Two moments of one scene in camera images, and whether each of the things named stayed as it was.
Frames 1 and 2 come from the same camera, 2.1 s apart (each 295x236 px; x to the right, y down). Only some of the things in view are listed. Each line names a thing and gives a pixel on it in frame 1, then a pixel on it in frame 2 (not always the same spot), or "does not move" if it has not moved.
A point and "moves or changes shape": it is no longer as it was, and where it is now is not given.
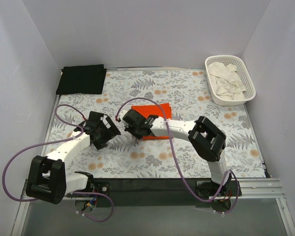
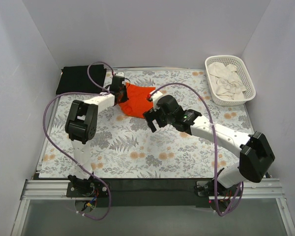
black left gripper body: [109, 129] → [123, 93]
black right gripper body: [132, 123] → [155, 117]
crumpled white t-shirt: [225, 81] does not move
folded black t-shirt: [88, 79] does not move
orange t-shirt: [162, 110] moves or changes shape
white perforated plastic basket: [229, 79] does not move
